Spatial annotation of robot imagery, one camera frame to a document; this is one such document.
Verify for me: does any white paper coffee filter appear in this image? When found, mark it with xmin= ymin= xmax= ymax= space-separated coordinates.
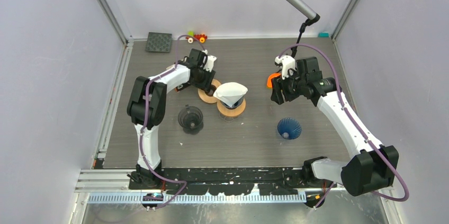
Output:
xmin=213 ymin=82 xmax=248 ymax=105

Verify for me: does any clear glass dripper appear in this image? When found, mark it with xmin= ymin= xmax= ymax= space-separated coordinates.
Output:
xmin=220 ymin=114 xmax=239 ymax=123

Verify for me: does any red toy car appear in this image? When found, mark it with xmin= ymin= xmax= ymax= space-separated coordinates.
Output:
xmin=185 ymin=31 xmax=208 ymax=43

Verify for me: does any blue glass dripper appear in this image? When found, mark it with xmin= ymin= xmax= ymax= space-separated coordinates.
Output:
xmin=221 ymin=97 xmax=244 ymax=110
xmin=277 ymin=118 xmax=302 ymax=140

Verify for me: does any aluminium frame rail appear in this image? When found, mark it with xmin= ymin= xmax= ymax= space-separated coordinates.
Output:
xmin=97 ymin=0 xmax=128 ymax=45

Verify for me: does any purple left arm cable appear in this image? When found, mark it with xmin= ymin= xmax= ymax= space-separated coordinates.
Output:
xmin=139 ymin=34 xmax=208 ymax=210

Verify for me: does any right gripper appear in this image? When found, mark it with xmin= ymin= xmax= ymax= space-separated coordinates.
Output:
xmin=271 ymin=68 xmax=307 ymax=105

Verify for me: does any grey building block baseplate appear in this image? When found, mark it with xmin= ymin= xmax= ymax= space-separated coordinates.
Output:
xmin=145 ymin=32 xmax=173 ymax=53

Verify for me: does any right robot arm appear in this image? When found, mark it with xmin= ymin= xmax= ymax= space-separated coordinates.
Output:
xmin=271 ymin=55 xmax=399 ymax=196

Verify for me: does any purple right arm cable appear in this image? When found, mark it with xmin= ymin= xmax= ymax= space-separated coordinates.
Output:
xmin=277 ymin=43 xmax=410 ymax=210

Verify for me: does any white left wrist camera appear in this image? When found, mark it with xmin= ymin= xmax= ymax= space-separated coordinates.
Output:
xmin=203 ymin=49 xmax=217 ymax=72

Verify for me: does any wooden ring dripper stand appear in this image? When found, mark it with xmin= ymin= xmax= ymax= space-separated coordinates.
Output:
xmin=197 ymin=79 xmax=221 ymax=104

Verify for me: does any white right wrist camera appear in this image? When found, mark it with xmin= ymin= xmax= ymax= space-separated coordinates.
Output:
xmin=274 ymin=55 xmax=297 ymax=79

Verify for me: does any teal small block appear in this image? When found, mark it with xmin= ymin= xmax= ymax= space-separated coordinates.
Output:
xmin=318 ymin=32 xmax=330 ymax=38

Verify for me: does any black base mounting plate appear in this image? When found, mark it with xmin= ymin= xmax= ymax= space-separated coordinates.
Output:
xmin=127 ymin=167 xmax=331 ymax=196

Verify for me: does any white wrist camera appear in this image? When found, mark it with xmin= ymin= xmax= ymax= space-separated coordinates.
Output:
xmin=274 ymin=55 xmax=297 ymax=79
xmin=203 ymin=49 xmax=217 ymax=72

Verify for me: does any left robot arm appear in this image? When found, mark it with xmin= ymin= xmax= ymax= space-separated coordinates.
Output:
xmin=127 ymin=49 xmax=217 ymax=189

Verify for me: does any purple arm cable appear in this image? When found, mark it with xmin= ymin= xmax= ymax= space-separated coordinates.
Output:
xmin=139 ymin=34 xmax=208 ymax=210
xmin=277 ymin=43 xmax=410 ymax=210

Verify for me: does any orange plastic holder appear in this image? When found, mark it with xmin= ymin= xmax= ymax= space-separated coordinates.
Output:
xmin=266 ymin=73 xmax=281 ymax=89

